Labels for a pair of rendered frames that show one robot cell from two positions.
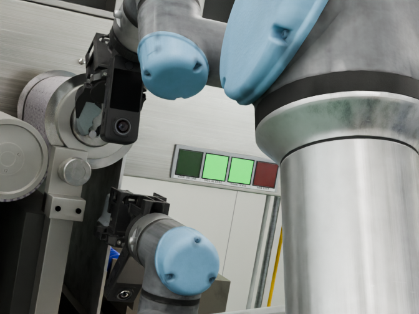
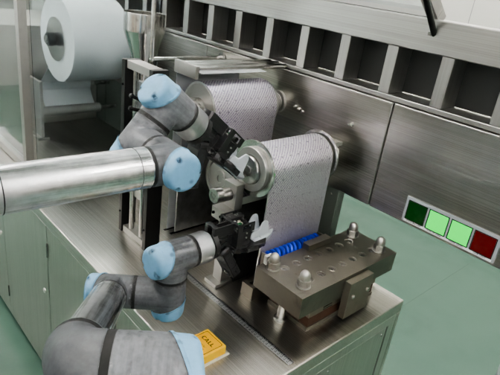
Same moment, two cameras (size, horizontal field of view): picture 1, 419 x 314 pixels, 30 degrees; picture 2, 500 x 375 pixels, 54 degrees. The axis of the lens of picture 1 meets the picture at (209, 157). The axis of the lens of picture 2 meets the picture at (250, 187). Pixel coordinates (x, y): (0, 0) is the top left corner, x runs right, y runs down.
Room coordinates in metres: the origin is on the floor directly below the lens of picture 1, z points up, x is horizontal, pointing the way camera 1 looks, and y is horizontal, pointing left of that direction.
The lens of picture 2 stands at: (0.78, -0.88, 1.70)
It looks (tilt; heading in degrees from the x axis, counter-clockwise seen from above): 24 degrees down; 69
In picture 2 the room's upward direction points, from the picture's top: 8 degrees clockwise
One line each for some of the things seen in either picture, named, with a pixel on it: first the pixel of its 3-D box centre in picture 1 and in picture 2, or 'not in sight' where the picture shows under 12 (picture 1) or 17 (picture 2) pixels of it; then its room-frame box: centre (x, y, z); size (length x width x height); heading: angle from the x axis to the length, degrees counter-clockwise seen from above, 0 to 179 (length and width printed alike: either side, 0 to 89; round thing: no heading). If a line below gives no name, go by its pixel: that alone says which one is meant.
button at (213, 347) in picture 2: not in sight; (204, 347); (1.04, -0.06, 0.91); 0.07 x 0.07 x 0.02; 24
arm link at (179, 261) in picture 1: (177, 258); (170, 258); (0.97, 0.02, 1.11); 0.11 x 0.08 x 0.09; 24
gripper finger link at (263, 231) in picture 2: not in sight; (263, 230); (1.22, 0.11, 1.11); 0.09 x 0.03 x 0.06; 23
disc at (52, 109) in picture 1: (93, 121); (254, 168); (1.20, 0.19, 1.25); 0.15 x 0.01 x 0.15; 114
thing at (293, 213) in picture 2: (95, 200); (294, 216); (1.33, 0.18, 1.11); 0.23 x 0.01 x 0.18; 24
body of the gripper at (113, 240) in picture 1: (139, 224); (227, 236); (1.11, 0.08, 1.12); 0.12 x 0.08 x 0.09; 24
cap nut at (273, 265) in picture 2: not in sight; (274, 260); (1.24, 0.06, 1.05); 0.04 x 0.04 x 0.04
